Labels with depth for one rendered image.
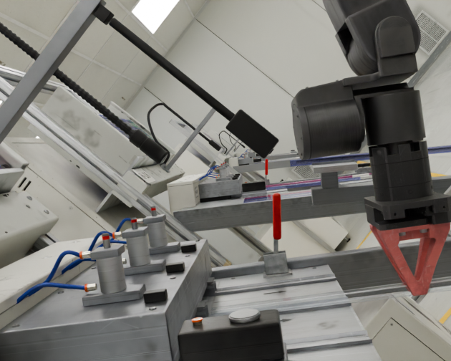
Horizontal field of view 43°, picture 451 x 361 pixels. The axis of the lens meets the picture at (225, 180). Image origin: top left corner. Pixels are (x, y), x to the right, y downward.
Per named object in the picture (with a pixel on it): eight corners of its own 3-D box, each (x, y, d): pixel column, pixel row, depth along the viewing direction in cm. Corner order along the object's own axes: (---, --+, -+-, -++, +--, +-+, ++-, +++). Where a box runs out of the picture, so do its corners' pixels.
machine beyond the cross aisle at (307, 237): (365, 196, 581) (217, 78, 583) (382, 205, 499) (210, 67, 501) (279, 299, 593) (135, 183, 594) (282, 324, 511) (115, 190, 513)
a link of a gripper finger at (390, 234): (391, 305, 56) (377, 210, 56) (376, 288, 63) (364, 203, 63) (462, 296, 56) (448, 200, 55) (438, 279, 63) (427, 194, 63)
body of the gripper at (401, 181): (385, 225, 54) (374, 147, 54) (365, 213, 64) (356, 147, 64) (456, 215, 53) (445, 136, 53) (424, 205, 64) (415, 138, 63)
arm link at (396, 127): (427, 76, 55) (406, 84, 61) (356, 87, 55) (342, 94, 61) (436, 148, 56) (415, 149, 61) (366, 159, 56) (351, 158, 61)
